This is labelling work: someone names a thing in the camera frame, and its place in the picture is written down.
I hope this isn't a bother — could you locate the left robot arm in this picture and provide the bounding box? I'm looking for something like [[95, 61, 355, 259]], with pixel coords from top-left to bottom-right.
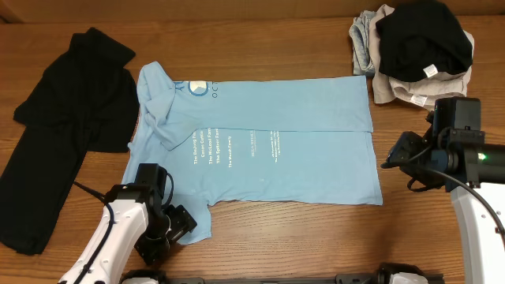
[[59, 184, 196, 283]]

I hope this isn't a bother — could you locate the grey-blue folded garment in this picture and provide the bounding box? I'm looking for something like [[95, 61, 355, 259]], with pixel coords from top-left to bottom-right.
[[349, 10, 376, 77]]

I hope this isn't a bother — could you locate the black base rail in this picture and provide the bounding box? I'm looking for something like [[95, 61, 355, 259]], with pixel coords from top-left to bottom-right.
[[118, 270, 446, 284]]

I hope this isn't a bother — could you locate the light blue printed t-shirt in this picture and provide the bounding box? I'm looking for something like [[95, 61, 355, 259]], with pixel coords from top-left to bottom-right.
[[123, 62, 383, 245]]

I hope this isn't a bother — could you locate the black folded garment on pile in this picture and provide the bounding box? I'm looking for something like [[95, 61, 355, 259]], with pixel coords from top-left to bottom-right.
[[376, 1, 473, 82]]

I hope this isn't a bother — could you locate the black garment on table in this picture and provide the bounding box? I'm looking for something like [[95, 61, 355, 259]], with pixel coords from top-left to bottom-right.
[[1, 28, 139, 256]]

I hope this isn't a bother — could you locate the beige folded garment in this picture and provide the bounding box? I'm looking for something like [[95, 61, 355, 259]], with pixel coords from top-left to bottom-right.
[[368, 4, 472, 110]]

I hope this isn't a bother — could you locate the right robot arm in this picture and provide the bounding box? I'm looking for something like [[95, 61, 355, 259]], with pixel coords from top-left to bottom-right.
[[382, 125, 504, 284]]

